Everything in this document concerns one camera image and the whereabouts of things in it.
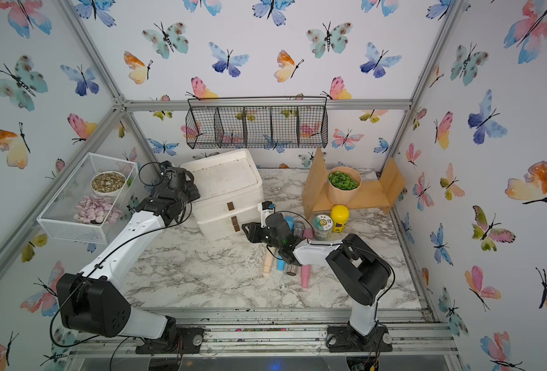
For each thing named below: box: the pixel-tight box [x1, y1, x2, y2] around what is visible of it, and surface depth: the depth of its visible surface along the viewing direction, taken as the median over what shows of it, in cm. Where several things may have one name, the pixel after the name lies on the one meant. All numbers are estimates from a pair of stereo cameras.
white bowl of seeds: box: [90, 170, 126, 197], surface depth 73 cm
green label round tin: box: [313, 214, 333, 242], surface depth 95 cm
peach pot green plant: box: [326, 166, 363, 205], surface depth 93 cm
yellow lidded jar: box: [330, 204, 350, 234], surface depth 95 cm
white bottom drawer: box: [196, 205, 262, 242], surface depth 90 cm
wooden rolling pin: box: [262, 246, 276, 274], surface depth 90 cm
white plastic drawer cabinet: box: [180, 148, 265, 242], surface depth 88 cm
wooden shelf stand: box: [302, 147, 406, 221], surface depth 100 cm
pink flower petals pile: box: [73, 195, 123, 225], surface depth 65 cm
